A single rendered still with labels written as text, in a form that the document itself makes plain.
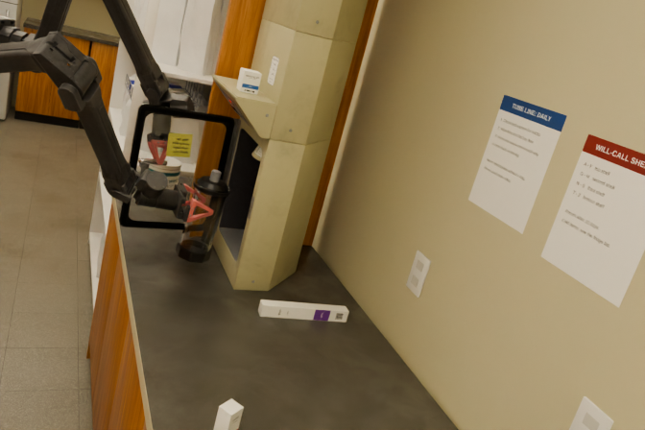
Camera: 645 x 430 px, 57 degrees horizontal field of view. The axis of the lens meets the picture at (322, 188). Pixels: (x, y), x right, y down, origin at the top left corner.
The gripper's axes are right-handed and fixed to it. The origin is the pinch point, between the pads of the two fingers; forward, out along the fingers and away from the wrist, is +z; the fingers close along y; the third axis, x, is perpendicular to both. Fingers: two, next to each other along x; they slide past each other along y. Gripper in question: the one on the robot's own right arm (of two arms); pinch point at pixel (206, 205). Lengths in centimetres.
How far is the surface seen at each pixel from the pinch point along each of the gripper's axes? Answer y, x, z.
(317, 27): -8, -58, 12
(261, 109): -7.5, -32.4, 4.5
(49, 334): 112, 119, -19
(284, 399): -57, 22, 11
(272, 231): -8.1, 1.7, 18.7
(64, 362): 90, 118, -12
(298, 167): -8.1, -19.1, 20.1
